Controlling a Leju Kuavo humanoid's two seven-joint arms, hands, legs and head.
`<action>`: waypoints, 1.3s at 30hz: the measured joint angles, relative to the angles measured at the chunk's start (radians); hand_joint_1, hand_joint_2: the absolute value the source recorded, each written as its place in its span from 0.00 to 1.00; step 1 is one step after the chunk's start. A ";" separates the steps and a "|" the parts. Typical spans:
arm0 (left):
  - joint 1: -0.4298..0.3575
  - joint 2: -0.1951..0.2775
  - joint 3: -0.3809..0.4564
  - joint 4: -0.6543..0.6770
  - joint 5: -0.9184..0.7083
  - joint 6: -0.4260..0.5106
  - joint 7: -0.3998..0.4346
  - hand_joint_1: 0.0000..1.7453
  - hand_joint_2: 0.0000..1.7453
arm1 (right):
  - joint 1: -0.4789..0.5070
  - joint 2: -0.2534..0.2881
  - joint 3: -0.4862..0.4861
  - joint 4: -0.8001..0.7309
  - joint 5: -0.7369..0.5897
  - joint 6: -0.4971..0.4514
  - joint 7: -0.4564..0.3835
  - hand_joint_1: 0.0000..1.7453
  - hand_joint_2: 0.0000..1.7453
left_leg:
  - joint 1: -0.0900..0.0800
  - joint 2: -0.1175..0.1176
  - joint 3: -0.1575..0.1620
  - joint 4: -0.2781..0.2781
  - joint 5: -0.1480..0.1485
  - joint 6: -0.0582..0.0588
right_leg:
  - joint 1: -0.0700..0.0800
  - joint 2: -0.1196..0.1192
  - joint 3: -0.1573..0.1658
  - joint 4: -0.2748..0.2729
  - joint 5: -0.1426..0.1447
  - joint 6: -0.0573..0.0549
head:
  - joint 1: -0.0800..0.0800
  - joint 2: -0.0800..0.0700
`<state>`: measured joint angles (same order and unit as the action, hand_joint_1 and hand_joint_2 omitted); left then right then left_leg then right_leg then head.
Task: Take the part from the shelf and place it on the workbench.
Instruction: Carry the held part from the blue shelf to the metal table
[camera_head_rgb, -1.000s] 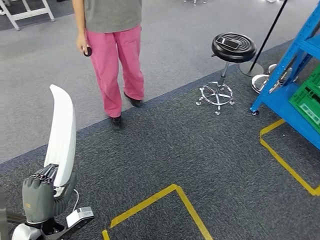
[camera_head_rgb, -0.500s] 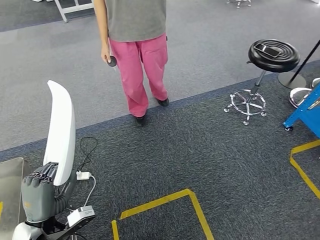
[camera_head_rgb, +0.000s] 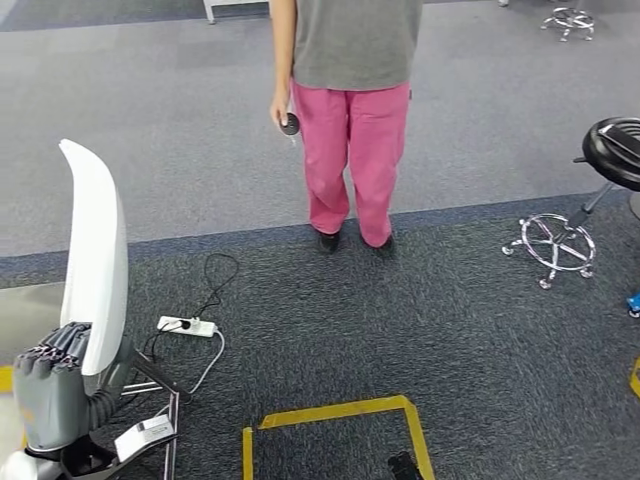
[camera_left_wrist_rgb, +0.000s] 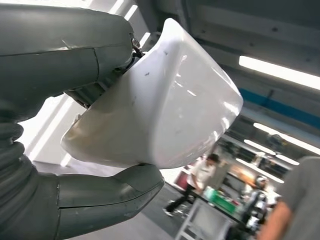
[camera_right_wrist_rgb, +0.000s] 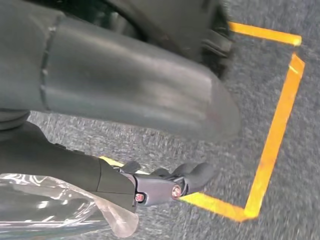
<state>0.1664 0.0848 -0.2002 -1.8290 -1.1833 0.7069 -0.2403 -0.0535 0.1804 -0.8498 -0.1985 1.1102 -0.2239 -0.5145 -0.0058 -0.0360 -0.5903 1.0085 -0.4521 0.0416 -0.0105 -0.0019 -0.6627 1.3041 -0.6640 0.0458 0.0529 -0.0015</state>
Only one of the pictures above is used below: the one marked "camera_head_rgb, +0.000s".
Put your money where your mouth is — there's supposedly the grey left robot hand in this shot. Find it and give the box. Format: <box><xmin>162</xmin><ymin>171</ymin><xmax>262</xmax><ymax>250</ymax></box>
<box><xmin>12</xmin><ymin>322</ymin><xmax>136</xmax><ymax>454</ymax></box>

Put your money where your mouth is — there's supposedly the white curved plastic part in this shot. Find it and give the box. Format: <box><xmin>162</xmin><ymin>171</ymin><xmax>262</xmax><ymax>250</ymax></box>
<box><xmin>59</xmin><ymin>139</ymin><xmax>130</xmax><ymax>378</ymax></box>

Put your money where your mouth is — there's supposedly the steel workbench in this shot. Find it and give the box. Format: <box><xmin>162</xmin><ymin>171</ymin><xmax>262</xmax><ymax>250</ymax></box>
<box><xmin>0</xmin><ymin>283</ymin><xmax>193</xmax><ymax>480</ymax></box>

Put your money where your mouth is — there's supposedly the white power strip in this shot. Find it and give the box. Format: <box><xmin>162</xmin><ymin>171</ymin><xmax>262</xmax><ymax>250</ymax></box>
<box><xmin>156</xmin><ymin>315</ymin><xmax>218</xmax><ymax>339</ymax></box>

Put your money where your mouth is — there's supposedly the yellow floor tape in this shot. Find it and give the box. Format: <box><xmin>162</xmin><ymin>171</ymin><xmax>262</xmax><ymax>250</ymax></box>
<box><xmin>242</xmin><ymin>395</ymin><xmax>436</xmax><ymax>480</ymax></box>

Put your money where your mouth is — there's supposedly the person's hand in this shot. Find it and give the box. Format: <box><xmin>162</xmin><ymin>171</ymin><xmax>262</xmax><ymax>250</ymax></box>
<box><xmin>269</xmin><ymin>86</ymin><xmax>292</xmax><ymax>128</ymax></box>

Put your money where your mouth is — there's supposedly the person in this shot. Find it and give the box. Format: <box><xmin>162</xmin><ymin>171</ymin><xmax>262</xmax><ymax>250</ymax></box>
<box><xmin>269</xmin><ymin>0</ymin><xmax>423</xmax><ymax>256</ymax></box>

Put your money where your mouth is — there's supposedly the chrome stool base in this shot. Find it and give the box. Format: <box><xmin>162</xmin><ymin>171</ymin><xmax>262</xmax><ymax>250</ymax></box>
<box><xmin>540</xmin><ymin>6</ymin><xmax>596</xmax><ymax>42</ymax></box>

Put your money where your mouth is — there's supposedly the black round stool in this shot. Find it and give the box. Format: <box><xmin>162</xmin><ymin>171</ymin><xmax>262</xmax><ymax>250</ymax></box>
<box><xmin>502</xmin><ymin>117</ymin><xmax>640</xmax><ymax>291</ymax></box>

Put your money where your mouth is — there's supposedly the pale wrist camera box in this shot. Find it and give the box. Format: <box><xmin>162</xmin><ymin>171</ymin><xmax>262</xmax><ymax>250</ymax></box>
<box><xmin>113</xmin><ymin>413</ymin><xmax>176</xmax><ymax>464</ymax></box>

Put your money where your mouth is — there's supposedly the white power cable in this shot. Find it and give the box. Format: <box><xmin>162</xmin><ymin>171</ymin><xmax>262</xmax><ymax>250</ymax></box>
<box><xmin>189</xmin><ymin>329</ymin><xmax>226</xmax><ymax>397</ymax></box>

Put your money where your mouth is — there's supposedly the black power cable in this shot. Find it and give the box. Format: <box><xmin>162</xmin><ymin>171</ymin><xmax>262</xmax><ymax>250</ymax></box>
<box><xmin>142</xmin><ymin>253</ymin><xmax>240</xmax><ymax>362</ymax></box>

